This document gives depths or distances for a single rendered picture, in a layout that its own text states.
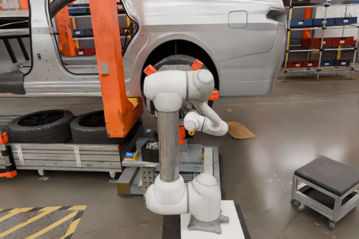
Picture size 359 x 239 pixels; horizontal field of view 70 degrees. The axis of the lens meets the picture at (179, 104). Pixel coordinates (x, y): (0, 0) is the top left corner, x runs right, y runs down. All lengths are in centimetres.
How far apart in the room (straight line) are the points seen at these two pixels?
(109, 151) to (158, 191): 126
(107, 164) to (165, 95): 159
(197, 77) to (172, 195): 60
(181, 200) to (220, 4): 177
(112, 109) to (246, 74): 129
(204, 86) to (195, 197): 58
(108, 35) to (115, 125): 76
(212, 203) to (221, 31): 162
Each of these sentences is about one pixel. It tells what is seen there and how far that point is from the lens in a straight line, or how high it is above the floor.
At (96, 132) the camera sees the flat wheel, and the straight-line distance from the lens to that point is 264.
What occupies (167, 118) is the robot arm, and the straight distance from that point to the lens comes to 118.
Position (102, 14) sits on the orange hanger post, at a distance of 215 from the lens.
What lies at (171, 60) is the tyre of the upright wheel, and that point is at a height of 115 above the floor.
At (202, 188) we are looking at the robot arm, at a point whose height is 66.
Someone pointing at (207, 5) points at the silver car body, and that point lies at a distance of 252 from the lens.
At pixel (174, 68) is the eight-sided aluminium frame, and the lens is 218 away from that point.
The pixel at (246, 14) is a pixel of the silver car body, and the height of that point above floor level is 151.
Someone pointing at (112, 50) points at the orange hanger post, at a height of 128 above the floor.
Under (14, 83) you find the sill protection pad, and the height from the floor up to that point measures 91.
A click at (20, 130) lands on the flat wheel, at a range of 306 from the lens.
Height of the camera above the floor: 145
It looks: 17 degrees down
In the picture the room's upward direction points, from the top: 3 degrees counter-clockwise
